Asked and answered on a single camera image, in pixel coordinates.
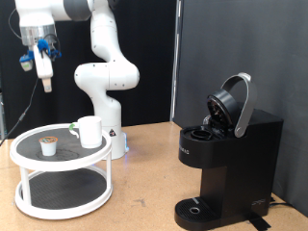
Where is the black Keurig coffee machine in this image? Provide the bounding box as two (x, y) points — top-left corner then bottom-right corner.
(173, 72), (285, 231)

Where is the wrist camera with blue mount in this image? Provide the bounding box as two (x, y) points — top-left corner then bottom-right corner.
(18, 50), (36, 72)

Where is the white ceramic mug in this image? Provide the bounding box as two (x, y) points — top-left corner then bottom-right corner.
(68, 115), (104, 149)

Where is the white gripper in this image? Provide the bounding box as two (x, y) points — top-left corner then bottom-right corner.
(33, 44), (54, 93)

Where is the black backdrop curtain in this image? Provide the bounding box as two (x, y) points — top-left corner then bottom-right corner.
(0, 0), (178, 140)

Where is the black tape strip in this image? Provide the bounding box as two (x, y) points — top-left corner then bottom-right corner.
(244, 213), (271, 231)

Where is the grey partition panel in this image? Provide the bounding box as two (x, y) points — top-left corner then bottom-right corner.
(172, 0), (308, 218)

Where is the white two-tier turntable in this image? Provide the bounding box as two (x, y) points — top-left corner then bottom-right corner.
(9, 123), (114, 220)

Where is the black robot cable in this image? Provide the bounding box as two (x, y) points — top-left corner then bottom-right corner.
(0, 8), (62, 147)

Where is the white coffee pod orange rim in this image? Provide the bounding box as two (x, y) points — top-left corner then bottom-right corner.
(38, 136), (59, 158)

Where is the blue cable clip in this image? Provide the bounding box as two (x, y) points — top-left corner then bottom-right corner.
(37, 38), (63, 61)

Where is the grey metal frame post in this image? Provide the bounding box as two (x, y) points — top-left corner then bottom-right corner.
(0, 90), (6, 140)

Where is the black power cord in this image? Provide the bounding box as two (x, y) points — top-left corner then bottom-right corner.
(269, 195), (295, 208)

